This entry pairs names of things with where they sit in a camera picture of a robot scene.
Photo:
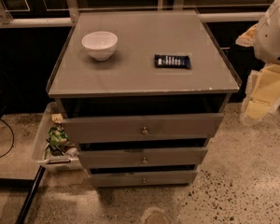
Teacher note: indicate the black metal bar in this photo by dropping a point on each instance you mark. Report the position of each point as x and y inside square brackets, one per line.
[30, 196]

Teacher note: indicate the white ceramic bowl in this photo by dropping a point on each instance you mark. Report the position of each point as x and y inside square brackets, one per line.
[100, 45]

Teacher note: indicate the grey drawer cabinet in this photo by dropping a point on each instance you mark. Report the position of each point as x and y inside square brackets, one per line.
[129, 83]

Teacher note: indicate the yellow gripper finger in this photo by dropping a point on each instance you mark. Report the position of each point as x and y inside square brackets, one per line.
[262, 93]
[247, 38]

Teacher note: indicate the green snack bag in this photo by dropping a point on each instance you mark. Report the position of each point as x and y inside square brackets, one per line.
[57, 136]

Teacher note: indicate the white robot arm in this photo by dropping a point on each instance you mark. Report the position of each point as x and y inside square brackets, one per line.
[267, 38]

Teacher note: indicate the grey bottom drawer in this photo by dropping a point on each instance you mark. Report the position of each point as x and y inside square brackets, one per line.
[143, 179]

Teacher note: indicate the grey drawer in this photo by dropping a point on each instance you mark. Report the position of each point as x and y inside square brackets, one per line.
[142, 128]
[143, 179]
[142, 157]

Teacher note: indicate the grey top drawer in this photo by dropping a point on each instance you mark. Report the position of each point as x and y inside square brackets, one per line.
[142, 128]

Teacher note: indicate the white metal railing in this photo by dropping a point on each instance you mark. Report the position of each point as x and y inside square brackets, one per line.
[31, 16]

